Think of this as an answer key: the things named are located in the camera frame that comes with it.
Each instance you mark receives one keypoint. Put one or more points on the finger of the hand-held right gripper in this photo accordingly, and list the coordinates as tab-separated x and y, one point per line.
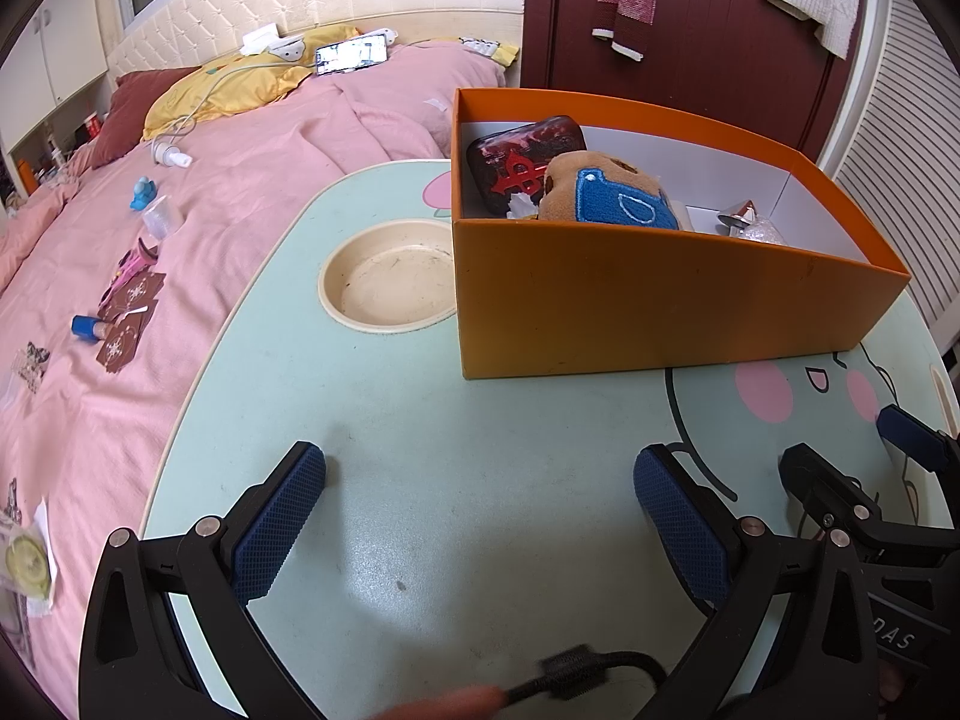
904	431
825	491

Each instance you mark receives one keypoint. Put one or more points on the pink toy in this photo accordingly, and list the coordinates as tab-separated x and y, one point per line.
133	264

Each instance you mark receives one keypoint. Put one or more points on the smartphone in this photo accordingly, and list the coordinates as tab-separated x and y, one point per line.
351	54

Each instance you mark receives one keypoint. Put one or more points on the yellow pillow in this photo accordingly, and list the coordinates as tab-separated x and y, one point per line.
217	94

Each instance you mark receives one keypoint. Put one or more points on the cream louvered closet door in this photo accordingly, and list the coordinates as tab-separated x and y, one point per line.
900	127

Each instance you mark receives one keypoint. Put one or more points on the brown plush toy blue patch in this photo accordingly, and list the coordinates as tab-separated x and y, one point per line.
600	195

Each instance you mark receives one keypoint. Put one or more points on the yellow item in clear packet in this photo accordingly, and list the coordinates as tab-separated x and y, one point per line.
26	559

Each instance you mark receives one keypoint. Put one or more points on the mint green cartoon desktop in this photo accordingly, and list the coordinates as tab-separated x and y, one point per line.
450	465

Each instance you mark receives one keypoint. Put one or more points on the white power strip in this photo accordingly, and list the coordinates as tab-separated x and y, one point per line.
287	52

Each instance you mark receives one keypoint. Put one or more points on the yellow printed cloth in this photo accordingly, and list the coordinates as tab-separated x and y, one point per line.
491	51

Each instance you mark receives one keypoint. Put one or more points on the small blue bottle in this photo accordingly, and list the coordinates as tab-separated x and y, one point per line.
88	326

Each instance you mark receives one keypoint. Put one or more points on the white tissue paper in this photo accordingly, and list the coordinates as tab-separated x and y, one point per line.
521	207

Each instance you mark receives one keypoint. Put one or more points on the white wall cabinet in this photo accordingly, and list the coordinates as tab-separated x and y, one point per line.
45	75

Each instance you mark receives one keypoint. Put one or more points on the small clear plastic box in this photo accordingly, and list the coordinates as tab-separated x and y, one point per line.
163	217

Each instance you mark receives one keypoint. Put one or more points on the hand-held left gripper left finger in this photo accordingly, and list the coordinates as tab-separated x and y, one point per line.
277	525

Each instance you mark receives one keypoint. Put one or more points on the brown snowflake packet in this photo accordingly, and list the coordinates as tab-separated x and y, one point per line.
139	292
124	341

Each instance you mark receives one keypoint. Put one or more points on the dark red black case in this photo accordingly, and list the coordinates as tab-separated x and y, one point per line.
525	157

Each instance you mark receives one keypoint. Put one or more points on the dark red pillow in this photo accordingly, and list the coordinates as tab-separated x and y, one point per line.
131	112

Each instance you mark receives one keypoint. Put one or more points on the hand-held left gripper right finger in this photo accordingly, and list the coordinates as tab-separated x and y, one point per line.
679	525

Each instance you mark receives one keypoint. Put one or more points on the small blue toy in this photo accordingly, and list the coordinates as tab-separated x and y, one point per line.
141	195

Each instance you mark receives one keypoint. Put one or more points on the pink blanket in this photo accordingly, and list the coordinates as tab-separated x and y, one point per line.
225	180

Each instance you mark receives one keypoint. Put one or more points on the black white patterned packet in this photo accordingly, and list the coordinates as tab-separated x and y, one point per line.
34	364

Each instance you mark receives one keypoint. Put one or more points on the dark red wooden door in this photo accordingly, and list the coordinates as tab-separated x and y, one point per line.
712	52

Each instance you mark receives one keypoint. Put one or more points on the orange cardboard box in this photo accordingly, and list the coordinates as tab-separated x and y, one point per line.
637	300

